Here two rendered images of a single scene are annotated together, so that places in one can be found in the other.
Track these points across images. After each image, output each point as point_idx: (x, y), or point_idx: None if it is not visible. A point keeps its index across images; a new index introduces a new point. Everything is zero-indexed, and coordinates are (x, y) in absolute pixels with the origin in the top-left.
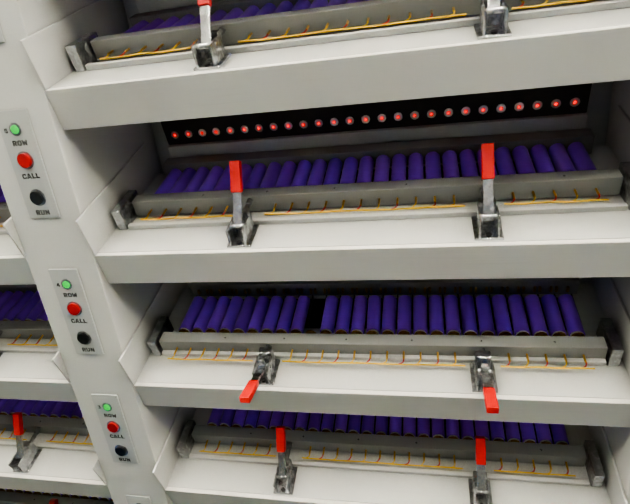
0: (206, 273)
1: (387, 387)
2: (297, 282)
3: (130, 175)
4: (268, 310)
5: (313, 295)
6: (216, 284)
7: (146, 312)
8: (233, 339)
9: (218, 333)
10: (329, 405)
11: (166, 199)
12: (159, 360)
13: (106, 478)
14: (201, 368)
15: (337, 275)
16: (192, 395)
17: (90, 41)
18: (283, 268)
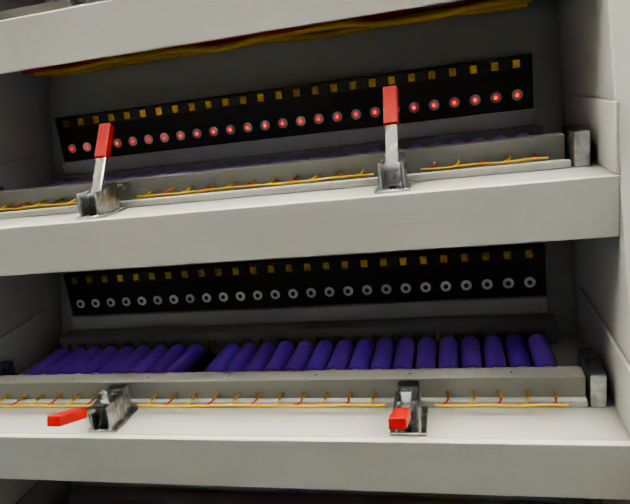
0: (48, 257)
1: (271, 432)
2: (193, 331)
3: (4, 177)
4: (144, 357)
5: (212, 352)
6: (92, 335)
7: None
8: (82, 379)
9: (66, 375)
10: (189, 466)
11: (31, 189)
12: None
13: None
14: (29, 418)
15: (207, 253)
16: (4, 452)
17: None
18: (141, 245)
